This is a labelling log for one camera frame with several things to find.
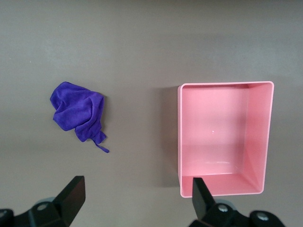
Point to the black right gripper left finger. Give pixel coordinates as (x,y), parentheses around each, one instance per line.
(64,203)

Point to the purple crumpled cloth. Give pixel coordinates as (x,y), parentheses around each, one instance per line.
(79,112)

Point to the pink rectangular plastic bin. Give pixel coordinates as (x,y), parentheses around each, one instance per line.
(225,139)

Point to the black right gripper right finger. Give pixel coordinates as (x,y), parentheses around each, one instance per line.
(208,205)

